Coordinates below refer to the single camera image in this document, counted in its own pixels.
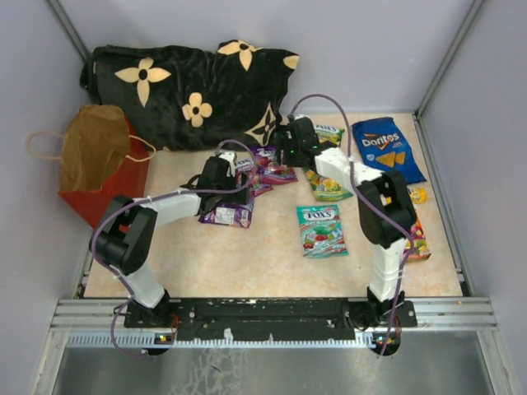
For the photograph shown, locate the blue Doritos chip bag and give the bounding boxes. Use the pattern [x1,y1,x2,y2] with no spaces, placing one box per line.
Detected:
[352,117,426,184]

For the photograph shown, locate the aluminium frame rail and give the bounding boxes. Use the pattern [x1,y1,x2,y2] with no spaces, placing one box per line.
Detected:
[50,296,497,331]

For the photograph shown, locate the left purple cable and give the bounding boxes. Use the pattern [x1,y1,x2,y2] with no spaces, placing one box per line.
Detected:
[88,139,259,359]

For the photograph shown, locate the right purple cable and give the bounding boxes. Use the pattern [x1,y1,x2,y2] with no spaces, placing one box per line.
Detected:
[286,93,417,357]

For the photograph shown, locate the purple candy packet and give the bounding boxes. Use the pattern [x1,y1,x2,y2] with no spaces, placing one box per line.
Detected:
[236,158,273,198]
[252,146,297,185]
[198,202,254,229]

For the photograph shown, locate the black flower pattern pillow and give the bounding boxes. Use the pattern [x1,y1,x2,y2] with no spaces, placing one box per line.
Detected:
[80,39,300,151]

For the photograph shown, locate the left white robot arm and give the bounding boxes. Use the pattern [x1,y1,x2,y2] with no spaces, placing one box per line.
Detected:
[90,151,250,327]

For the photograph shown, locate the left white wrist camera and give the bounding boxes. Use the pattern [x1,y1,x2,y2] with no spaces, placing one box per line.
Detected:
[217,151,237,178]

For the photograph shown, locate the red brown paper bag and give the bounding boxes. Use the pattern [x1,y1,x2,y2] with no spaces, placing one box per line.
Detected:
[26,105,157,229]

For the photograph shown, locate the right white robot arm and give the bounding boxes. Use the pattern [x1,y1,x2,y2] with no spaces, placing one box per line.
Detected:
[274,116,417,326]

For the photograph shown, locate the teal Fox's mint packet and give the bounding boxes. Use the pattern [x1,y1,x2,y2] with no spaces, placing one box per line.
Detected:
[296,204,348,258]

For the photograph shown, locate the green Fox's candy packet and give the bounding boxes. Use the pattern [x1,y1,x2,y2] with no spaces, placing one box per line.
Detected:
[314,124,344,146]

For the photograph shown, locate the orange Fox's fruits packet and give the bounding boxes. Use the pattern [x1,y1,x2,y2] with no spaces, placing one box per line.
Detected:
[408,217,431,262]

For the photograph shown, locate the purple cable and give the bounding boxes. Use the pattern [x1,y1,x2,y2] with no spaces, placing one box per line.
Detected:
[286,93,417,357]
[88,139,259,359]

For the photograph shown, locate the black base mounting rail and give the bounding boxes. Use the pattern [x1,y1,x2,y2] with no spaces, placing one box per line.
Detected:
[124,298,392,342]

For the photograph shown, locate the yellow M&M's packet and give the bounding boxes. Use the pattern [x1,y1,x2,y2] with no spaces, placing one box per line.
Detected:
[408,187,428,205]

